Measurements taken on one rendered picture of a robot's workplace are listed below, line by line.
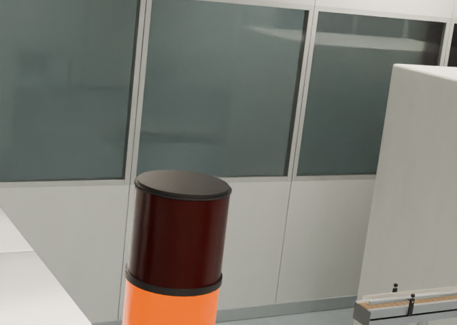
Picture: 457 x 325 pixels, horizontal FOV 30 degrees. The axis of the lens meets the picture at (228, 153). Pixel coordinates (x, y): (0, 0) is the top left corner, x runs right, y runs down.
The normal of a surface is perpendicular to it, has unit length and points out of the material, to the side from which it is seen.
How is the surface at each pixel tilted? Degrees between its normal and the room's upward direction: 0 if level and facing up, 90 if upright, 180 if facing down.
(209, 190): 0
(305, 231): 90
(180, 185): 0
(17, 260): 0
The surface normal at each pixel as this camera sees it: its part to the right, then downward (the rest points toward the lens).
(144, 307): -0.51, 0.13
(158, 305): -0.22, 0.18
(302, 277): 0.46, 0.25
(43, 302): 0.11, -0.97
